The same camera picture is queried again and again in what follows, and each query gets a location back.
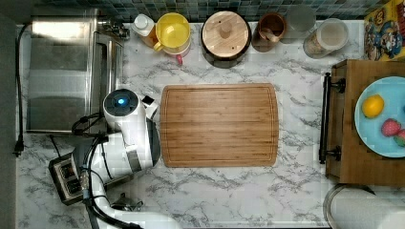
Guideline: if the grey lidded jar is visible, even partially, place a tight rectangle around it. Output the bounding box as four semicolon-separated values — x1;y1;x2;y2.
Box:
281;4;316;44

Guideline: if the brown wooden cup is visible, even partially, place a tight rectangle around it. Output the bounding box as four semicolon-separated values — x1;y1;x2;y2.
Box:
251;12;287;52

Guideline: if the light blue plate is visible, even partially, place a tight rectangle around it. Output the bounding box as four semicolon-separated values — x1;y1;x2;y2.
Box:
354;76;405;158

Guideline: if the colourful cereal box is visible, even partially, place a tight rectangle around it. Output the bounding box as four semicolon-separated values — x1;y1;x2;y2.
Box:
364;0;405;61

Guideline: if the silver two-slot toaster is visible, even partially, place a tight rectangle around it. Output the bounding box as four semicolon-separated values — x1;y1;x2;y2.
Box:
48;152;135;206

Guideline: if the bamboo cutting board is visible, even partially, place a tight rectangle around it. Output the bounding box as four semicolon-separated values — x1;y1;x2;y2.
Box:
160;83;279;167

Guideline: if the silver toaster oven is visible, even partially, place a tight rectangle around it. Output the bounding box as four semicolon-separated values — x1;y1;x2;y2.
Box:
26;9;130;135

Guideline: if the wooden tray with handle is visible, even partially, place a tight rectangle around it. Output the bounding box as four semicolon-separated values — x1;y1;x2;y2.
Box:
319;59;405;187

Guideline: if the round wooden lid canister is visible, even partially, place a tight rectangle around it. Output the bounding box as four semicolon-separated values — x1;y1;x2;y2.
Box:
200;10;251;69

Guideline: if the metal kettle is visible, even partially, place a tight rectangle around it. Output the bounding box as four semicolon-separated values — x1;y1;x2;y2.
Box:
111;193;143;212

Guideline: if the yellow mug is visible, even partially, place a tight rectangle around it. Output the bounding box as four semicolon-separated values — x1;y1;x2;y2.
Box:
153;12;191;52

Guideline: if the pink cup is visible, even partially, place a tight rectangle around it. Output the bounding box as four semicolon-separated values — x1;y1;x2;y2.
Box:
166;45;190;66

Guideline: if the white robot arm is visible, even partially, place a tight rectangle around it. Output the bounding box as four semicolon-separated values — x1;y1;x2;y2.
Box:
72;89;182;229

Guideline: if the round metal pot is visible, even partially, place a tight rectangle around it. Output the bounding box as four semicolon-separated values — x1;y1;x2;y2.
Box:
323;184;405;229

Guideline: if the yellow lemon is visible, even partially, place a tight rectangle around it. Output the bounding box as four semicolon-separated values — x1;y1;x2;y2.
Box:
362;94;385;118

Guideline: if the red strawberry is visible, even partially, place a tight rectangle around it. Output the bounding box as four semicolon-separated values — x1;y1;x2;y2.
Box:
381;118;401;136

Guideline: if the white-capped bottle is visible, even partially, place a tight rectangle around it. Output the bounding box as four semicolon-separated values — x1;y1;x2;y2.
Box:
132;13;158;48

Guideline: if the clear cereal jar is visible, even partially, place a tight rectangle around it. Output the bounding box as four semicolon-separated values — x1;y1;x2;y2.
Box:
303;18;349;59

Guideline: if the black power cord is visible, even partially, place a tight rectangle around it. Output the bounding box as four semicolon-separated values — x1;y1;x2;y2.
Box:
12;22;32;158

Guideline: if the red green fruit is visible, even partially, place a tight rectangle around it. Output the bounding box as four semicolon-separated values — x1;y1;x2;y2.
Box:
394;129;405;147

